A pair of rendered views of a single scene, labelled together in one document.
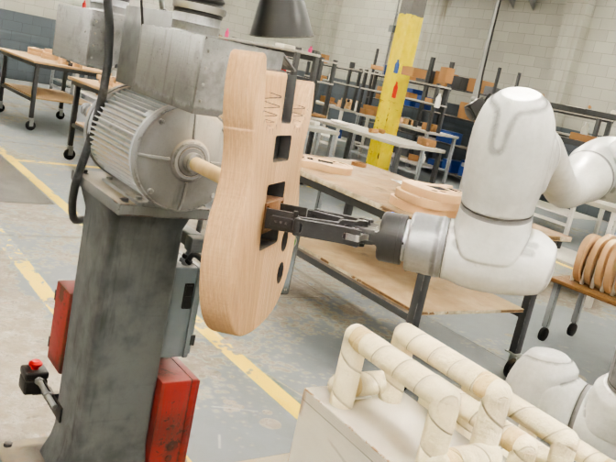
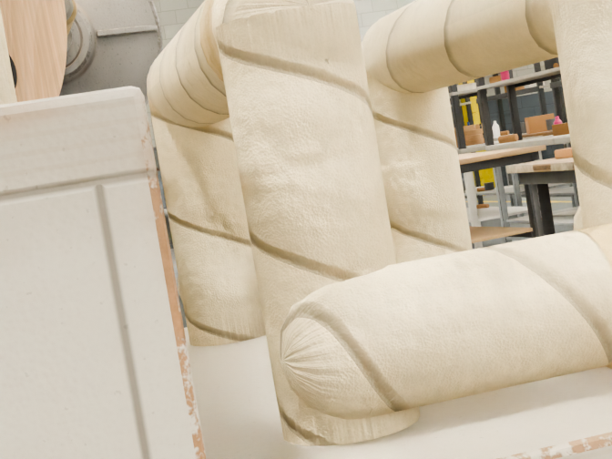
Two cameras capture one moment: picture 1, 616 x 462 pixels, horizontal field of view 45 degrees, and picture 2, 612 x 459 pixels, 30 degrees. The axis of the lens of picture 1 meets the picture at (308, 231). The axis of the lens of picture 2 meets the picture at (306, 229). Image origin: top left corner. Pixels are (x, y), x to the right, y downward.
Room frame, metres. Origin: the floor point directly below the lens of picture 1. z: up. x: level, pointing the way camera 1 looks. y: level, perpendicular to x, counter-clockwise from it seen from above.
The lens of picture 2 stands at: (0.60, -0.41, 1.09)
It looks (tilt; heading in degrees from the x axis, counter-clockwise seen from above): 4 degrees down; 23
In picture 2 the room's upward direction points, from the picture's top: 9 degrees counter-clockwise
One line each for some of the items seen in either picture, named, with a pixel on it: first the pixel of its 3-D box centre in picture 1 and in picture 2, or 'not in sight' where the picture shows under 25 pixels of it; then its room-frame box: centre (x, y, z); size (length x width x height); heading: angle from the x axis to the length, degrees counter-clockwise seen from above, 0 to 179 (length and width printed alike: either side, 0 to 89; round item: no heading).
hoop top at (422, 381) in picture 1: (398, 365); not in sight; (0.82, -0.14, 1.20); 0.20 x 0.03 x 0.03; 35
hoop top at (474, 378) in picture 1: (447, 361); not in sight; (0.87, -0.20, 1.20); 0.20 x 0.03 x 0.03; 35
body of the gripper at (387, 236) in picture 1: (375, 234); not in sight; (1.08, -0.10, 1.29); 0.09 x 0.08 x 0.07; 79
